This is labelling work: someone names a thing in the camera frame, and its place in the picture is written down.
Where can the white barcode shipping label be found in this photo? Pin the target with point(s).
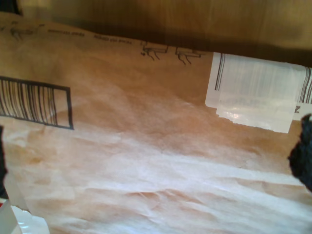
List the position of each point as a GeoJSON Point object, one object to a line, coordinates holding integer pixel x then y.
{"type": "Point", "coordinates": [243, 85]}

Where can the brown paper mailer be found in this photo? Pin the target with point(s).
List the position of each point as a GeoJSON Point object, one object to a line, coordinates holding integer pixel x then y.
{"type": "Point", "coordinates": [146, 146]}

